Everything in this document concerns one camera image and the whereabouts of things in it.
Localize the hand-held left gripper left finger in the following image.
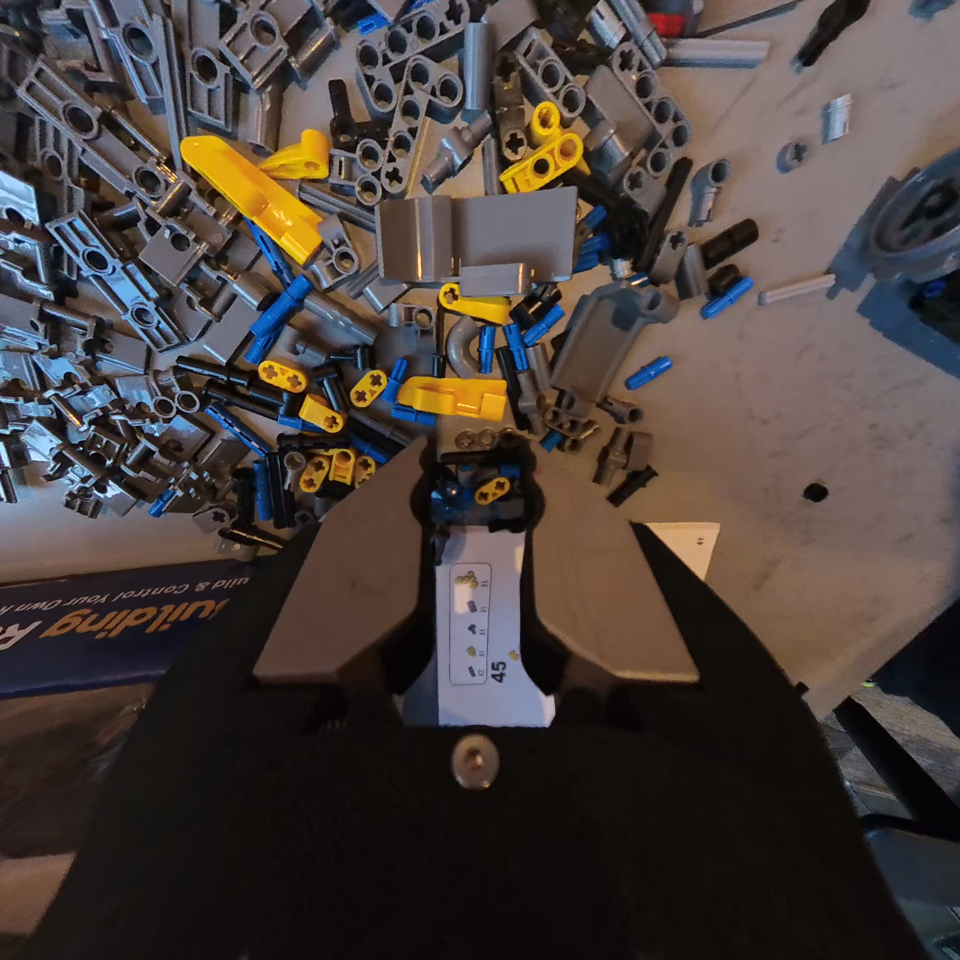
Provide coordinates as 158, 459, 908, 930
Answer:
252, 436, 438, 687

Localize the yellow black brick vehicle model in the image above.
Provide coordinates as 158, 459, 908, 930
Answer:
827, 148, 960, 376

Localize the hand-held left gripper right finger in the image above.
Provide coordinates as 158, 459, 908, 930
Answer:
521, 442, 703, 695

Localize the wide grey curved panel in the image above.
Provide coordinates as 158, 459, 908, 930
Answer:
373, 185, 580, 299

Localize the pile of building bricks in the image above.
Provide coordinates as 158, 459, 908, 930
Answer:
0, 0, 871, 558

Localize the grey curved panel piece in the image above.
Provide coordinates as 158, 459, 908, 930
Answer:
549, 282, 681, 411

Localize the black angled connector piece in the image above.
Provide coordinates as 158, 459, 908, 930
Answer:
594, 429, 661, 509

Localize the light grey axle rod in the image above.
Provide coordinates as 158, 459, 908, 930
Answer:
756, 273, 839, 306

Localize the white building instruction booklet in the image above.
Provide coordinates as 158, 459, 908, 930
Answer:
433, 521, 723, 730

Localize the dark grey cardboard box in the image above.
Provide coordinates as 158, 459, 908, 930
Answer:
0, 558, 261, 704

